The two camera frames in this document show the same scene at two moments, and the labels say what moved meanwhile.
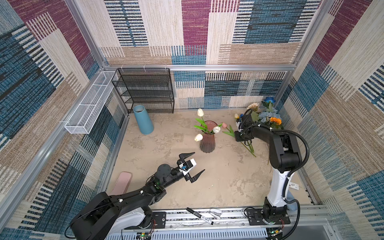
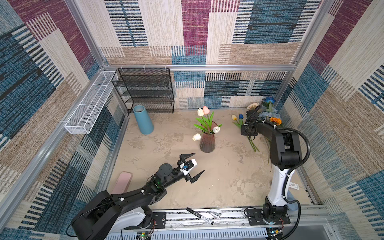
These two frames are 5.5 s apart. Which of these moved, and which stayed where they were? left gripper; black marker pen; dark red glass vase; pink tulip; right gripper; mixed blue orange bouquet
Moved: right gripper; pink tulip
Stayed: mixed blue orange bouquet; black marker pen; left gripper; dark red glass vase
